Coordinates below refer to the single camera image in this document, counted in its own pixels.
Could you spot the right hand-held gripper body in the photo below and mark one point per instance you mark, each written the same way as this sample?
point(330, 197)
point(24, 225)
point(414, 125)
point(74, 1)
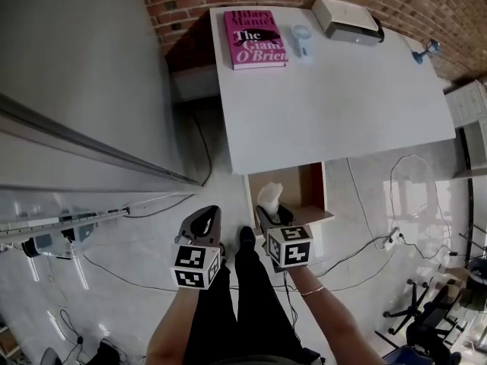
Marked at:
point(289, 247)

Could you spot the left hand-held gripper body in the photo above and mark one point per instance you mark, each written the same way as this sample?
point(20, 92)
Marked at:
point(194, 261)

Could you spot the small white item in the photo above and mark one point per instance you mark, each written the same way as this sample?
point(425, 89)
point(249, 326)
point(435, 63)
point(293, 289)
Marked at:
point(269, 198)

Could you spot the wooden desk drawer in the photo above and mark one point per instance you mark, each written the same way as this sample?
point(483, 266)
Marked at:
point(304, 183)

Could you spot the person's right forearm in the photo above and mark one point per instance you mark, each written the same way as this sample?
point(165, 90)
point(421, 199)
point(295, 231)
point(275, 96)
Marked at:
point(327, 318)

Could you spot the person's left forearm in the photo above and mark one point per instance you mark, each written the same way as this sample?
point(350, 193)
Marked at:
point(171, 329)

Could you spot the white desk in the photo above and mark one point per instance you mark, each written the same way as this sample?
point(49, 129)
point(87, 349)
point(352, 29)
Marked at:
point(327, 105)

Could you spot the small blue desk gadget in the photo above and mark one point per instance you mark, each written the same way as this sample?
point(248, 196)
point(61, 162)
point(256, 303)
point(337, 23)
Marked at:
point(420, 56)

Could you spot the white drawer cabinet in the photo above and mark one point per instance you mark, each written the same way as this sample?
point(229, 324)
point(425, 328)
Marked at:
point(470, 112)

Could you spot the person's black shoe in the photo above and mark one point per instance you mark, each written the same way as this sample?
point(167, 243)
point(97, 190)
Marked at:
point(247, 238)

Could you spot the person's black trousers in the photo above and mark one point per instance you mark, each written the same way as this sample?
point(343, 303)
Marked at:
point(247, 310)

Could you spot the white power strip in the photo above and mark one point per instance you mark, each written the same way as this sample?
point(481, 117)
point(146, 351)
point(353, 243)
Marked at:
point(390, 238)

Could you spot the black office chair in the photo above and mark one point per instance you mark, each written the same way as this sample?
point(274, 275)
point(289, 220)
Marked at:
point(430, 310)

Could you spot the pink hardcover book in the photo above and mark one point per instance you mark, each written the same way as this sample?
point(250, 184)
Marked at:
point(254, 40)

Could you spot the pale blue handheld fan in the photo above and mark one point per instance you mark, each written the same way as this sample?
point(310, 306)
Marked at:
point(300, 38)

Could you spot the black waste bin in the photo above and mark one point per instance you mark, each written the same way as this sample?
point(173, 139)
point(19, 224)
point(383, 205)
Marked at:
point(478, 274)

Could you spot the white and grey printer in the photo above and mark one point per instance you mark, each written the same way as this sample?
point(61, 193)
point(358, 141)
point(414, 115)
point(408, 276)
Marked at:
point(348, 23)

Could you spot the metal partition rail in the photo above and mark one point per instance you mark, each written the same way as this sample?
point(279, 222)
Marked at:
point(95, 150)

